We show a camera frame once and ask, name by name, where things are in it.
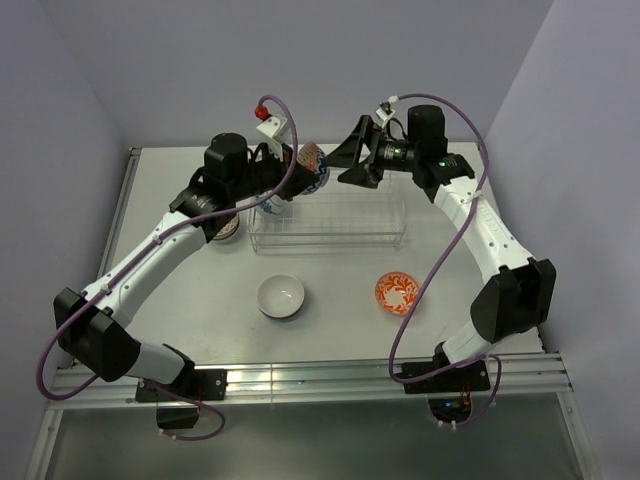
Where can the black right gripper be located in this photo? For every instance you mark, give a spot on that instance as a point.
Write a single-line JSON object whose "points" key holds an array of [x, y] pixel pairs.
{"points": [[348, 156]]}

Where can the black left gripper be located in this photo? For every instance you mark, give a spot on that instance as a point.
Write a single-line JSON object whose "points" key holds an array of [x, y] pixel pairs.
{"points": [[299, 179]]}

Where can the orange geometric patterned bowl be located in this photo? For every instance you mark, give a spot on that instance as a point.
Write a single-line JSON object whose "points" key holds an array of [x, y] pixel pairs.
{"points": [[313, 157]]}

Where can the brown patterned bowl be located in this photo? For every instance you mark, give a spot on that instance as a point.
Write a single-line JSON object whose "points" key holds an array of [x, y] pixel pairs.
{"points": [[229, 230]]}

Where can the orange floral bowl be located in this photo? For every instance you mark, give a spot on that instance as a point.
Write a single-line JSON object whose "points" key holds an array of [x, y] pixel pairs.
{"points": [[395, 292]]}

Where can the blue floral bowl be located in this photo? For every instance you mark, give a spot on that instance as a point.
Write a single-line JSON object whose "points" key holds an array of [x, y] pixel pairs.
{"points": [[269, 206]]}

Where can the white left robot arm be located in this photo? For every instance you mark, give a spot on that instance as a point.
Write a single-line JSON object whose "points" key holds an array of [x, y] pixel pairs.
{"points": [[92, 324]]}

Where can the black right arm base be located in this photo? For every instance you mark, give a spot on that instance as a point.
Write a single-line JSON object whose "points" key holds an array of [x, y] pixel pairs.
{"points": [[449, 395]]}

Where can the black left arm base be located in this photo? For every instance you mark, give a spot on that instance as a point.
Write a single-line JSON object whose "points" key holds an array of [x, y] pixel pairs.
{"points": [[181, 404]]}

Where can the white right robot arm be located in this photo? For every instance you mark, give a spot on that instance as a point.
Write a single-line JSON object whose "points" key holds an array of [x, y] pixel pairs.
{"points": [[518, 288]]}

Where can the clear acrylic dish rack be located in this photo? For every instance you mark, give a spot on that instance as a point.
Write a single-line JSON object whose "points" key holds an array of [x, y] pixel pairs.
{"points": [[337, 216]]}

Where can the white bowl blue orange rim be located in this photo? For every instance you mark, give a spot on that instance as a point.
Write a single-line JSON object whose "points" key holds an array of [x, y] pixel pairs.
{"points": [[280, 296]]}

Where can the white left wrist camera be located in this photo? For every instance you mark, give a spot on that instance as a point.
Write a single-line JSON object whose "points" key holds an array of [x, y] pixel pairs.
{"points": [[273, 132]]}

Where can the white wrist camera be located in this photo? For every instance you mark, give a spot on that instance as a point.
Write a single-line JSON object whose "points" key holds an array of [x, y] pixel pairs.
{"points": [[386, 111], [273, 132]]}

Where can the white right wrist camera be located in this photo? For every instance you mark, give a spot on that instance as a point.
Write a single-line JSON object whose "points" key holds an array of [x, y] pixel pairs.
{"points": [[386, 111]]}

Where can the aluminium mounting rail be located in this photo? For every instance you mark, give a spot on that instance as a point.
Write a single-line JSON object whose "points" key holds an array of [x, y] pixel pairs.
{"points": [[331, 381]]}

